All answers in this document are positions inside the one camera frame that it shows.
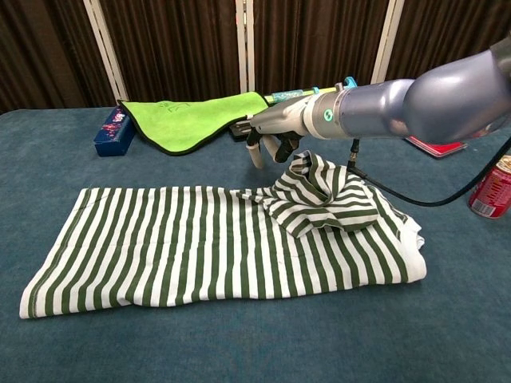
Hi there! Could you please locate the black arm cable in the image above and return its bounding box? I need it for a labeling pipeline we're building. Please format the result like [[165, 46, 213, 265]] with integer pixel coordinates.
[[347, 137, 511, 207]]

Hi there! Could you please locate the red ink pad case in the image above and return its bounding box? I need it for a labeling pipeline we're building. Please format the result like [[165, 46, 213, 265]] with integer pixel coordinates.
[[405, 135, 468, 160]]

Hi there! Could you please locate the white screen frame post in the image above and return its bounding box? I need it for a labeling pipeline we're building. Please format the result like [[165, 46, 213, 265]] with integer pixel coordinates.
[[370, 0, 405, 85], [235, 0, 256, 93], [82, 0, 129, 103]]

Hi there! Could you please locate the red soda can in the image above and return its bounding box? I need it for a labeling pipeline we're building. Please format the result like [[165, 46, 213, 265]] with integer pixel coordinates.
[[468, 154, 511, 219]]

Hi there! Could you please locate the blue green toy pump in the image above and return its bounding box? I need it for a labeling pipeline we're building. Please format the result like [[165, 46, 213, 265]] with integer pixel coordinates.
[[263, 75, 358, 107]]

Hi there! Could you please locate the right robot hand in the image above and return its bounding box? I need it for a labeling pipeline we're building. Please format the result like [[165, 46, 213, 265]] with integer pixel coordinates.
[[245, 97, 320, 168]]

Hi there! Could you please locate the green white striped T-shirt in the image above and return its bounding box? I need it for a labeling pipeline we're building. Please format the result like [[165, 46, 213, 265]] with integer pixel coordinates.
[[18, 149, 428, 320]]

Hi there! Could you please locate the green microfiber cloth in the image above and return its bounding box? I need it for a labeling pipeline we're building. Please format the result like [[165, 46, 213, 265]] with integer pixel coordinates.
[[119, 91, 269, 156]]

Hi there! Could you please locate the black folding stand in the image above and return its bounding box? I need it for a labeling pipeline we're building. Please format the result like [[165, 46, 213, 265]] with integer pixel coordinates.
[[228, 119, 256, 143]]

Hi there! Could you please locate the blue printed carton box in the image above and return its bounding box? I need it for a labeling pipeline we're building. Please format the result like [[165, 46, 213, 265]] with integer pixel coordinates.
[[93, 105, 135, 157]]

